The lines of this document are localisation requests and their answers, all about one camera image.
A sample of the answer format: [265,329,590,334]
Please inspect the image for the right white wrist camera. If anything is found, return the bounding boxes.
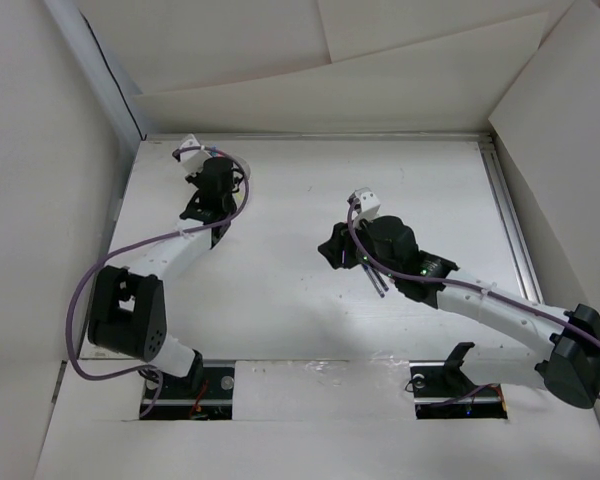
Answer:
[348,187,381,224]

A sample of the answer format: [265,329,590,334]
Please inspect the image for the dark purple pen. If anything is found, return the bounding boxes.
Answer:
[363,265,389,298]

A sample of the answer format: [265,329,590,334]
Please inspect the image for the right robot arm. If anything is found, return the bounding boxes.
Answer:
[317,216,600,409]

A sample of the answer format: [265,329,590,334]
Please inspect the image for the right aluminium rail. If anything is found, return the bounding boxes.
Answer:
[478,137,544,303]

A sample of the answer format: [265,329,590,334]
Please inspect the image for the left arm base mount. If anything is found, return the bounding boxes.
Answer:
[140,361,235,421]

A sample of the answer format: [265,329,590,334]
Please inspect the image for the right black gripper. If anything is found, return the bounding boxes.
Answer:
[317,212,400,281]

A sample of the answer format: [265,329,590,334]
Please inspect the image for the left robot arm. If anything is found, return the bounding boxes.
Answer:
[87,156,245,397]

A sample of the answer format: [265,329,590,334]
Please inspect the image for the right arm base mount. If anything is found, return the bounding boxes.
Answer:
[404,342,508,420]

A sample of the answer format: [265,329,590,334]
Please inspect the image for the white round divided organizer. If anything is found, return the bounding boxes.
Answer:
[230,156,252,208]

